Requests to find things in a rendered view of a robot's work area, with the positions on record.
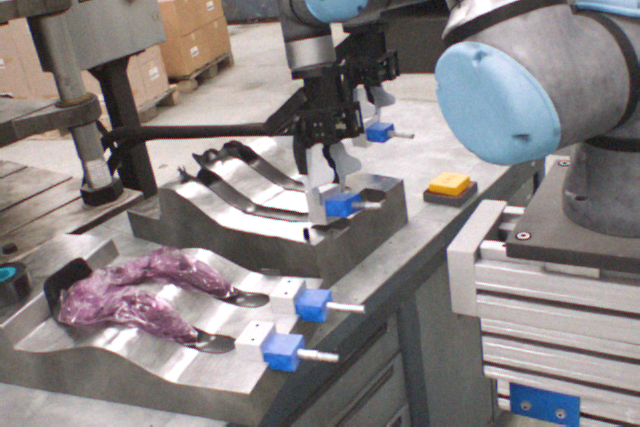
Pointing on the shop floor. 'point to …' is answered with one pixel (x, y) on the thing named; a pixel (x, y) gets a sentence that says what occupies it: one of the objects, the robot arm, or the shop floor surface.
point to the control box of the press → (107, 32)
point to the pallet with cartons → (193, 34)
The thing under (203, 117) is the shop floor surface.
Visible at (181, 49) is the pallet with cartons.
